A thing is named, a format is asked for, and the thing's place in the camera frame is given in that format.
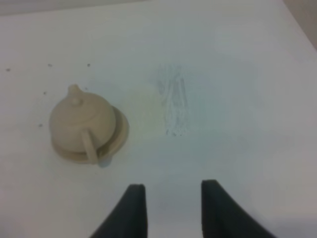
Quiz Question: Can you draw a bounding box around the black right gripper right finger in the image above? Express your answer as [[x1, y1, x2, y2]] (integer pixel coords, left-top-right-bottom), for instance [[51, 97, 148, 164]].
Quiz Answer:
[[201, 180, 274, 238]]

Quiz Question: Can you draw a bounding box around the beige teapot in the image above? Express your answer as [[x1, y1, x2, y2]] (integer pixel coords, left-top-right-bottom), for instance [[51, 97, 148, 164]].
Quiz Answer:
[[49, 84, 116, 164]]

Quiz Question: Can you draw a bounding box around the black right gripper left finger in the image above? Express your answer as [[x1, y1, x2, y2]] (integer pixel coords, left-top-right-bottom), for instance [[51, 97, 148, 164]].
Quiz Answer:
[[91, 184, 148, 238]]

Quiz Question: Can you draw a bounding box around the beige teapot saucer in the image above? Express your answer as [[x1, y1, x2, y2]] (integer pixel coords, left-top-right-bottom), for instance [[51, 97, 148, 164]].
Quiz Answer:
[[51, 106, 129, 164]]

